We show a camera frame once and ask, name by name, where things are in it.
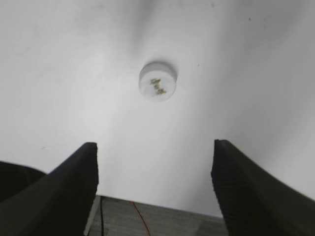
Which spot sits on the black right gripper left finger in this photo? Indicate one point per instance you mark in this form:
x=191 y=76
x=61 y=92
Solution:
x=33 y=203

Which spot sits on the white bottle cap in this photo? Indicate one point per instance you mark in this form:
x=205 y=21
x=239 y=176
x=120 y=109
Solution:
x=157 y=81

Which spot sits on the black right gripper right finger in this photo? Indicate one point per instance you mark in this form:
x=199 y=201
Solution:
x=253 y=202

